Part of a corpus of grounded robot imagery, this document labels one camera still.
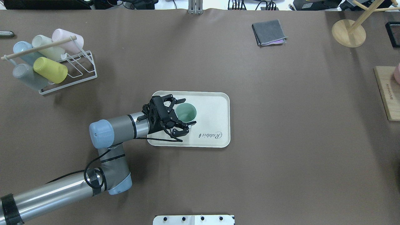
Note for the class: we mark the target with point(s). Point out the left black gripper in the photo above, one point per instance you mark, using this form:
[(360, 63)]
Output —
[(158, 122)]

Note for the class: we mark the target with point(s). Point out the mint green plastic cup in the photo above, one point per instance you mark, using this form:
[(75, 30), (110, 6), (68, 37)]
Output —
[(186, 112)]

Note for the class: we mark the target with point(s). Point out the cream rabbit serving tray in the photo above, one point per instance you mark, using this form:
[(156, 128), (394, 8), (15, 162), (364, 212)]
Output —
[(212, 128)]

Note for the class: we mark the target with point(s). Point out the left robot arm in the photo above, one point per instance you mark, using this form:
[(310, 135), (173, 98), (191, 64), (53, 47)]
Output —
[(113, 175)]

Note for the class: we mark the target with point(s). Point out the pink plastic cup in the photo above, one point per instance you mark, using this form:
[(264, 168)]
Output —
[(75, 44)]

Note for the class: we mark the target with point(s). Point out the yellow plastic cup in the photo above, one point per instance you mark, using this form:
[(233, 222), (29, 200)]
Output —
[(50, 69)]

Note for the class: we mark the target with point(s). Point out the grey plastic cup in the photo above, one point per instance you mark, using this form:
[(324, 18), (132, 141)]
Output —
[(29, 77)]

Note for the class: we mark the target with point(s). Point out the light blue plastic cup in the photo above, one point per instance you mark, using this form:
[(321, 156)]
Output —
[(28, 58)]

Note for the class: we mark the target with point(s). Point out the black glass holder tray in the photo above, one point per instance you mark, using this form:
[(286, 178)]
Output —
[(393, 31)]

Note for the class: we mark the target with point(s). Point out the folded grey cloth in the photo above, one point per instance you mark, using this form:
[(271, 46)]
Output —
[(269, 33)]

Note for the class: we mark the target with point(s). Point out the metal cylinder brush tool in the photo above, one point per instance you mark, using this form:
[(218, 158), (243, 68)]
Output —
[(6, 34)]

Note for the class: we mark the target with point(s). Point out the wooden mug tree stand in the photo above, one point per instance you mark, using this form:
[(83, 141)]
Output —
[(350, 33)]

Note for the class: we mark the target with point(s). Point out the wooden cutting board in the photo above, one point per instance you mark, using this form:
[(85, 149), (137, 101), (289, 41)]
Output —
[(389, 91)]

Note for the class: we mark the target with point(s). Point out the pink bowl with ice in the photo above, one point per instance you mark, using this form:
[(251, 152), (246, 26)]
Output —
[(397, 73)]

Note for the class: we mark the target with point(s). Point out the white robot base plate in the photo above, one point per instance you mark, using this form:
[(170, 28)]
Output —
[(194, 220)]

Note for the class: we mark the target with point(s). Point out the aluminium frame post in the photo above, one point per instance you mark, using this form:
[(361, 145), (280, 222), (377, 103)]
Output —
[(195, 7)]

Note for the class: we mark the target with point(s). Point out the white wire cup rack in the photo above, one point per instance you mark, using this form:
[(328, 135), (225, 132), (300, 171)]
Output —
[(81, 67)]

